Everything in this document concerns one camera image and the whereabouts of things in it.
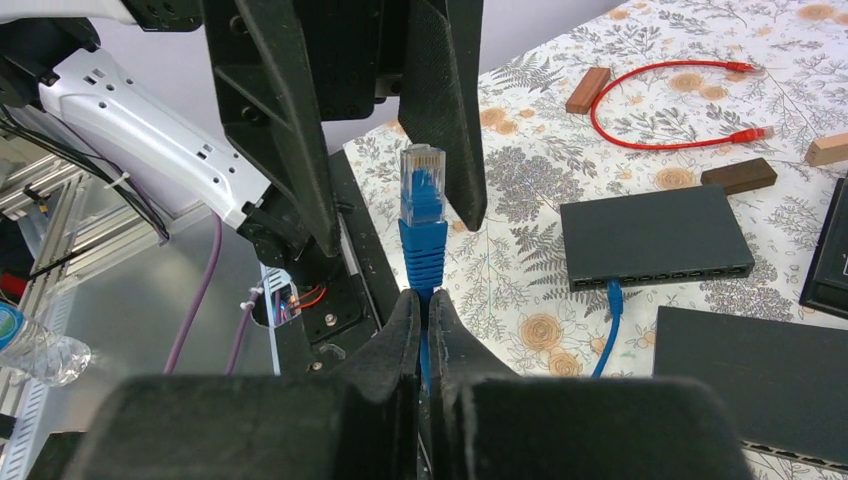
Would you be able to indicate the light wooden block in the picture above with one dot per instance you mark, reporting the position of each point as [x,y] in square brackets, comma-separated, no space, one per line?
[827,150]

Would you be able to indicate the clear plastic water bottle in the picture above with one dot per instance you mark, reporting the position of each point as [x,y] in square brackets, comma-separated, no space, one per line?
[38,352]

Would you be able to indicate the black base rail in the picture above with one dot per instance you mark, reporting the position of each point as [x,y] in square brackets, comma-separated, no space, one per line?
[358,288]

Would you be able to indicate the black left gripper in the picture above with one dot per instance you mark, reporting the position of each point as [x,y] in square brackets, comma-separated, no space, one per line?
[280,68]

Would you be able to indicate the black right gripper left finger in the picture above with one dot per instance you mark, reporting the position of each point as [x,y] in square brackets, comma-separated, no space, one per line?
[357,421]

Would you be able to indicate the black white chessboard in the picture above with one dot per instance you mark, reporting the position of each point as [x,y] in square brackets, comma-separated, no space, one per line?
[825,288]

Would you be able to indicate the floral table mat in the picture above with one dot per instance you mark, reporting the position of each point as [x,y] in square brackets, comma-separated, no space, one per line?
[694,85]

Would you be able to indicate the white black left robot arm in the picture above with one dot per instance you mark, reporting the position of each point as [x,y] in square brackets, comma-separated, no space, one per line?
[52,59]

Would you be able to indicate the reddish brown wooden block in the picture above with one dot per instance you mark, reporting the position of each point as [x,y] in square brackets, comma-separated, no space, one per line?
[587,90]

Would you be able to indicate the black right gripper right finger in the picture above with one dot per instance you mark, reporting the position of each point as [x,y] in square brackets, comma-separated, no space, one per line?
[488,422]

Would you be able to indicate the dark brown wooden block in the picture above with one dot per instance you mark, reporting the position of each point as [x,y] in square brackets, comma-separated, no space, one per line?
[741,177]

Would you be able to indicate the black network switch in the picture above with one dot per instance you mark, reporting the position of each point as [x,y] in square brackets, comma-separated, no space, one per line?
[671,236]
[784,384]

